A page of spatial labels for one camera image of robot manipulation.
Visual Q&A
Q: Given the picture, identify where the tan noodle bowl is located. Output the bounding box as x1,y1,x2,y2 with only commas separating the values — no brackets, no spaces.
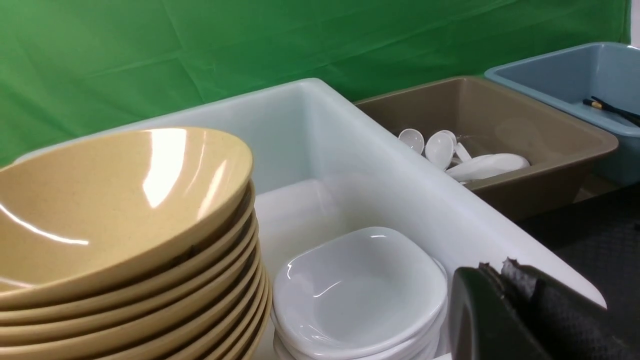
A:
0,127,254,312

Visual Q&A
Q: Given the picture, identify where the white spoon in bin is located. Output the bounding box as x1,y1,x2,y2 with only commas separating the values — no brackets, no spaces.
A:
397,129,425,155
423,130,472,171

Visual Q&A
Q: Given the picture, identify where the white square sauce dish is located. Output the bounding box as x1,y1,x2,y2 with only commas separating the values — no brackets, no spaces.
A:
271,227,448,360

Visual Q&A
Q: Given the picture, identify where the brown plastic bin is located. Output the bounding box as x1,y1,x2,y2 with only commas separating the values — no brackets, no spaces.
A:
355,77,618,221

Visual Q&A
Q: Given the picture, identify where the black chopsticks bundle in bin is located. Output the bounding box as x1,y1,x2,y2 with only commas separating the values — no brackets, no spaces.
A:
582,96,640,127

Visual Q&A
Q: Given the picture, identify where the large white plastic tub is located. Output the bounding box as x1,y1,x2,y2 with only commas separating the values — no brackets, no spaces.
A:
15,78,607,360

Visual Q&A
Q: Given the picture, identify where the green cloth backdrop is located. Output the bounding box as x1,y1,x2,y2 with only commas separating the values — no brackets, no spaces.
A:
0,0,631,166

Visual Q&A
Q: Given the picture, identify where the blue plastic bin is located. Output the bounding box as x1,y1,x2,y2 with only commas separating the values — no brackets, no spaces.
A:
484,42,640,186

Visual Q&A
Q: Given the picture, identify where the stack of tan bowls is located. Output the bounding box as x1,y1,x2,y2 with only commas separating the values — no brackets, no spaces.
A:
0,180,273,360

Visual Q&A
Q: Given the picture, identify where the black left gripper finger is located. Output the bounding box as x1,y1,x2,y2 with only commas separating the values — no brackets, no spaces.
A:
448,258,639,360

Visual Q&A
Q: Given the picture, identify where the large white spoon lying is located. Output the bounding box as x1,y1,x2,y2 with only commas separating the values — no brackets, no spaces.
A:
445,153,531,183

